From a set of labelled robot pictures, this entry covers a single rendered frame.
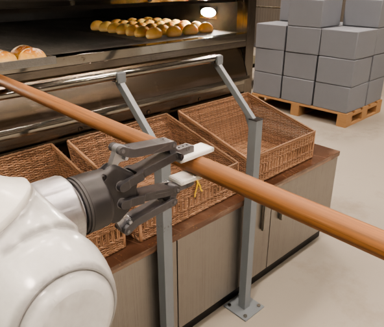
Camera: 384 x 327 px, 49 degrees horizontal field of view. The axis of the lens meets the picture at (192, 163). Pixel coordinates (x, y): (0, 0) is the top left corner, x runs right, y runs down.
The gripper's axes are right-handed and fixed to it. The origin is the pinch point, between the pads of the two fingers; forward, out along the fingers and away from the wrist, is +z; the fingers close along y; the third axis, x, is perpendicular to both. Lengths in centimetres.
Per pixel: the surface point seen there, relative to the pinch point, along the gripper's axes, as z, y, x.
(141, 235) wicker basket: 34, 58, -62
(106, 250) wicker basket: 20, 59, -64
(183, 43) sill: 101, 2, -113
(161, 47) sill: 87, 3, -113
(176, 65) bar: 63, 3, -75
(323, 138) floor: 326, 118, -153
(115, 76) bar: 36, 4, -75
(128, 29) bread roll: 93, -2, -148
